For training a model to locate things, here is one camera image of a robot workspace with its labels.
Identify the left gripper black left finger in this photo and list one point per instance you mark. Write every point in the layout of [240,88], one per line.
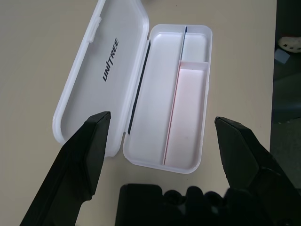
[73,160]

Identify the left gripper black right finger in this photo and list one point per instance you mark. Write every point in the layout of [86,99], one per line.
[247,150]

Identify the white plastic pencil case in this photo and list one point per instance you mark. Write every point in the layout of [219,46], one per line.
[150,94]

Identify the grey blue flat piece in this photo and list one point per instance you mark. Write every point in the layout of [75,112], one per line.
[281,56]

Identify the white perforated object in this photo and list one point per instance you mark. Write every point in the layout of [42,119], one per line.
[290,43]

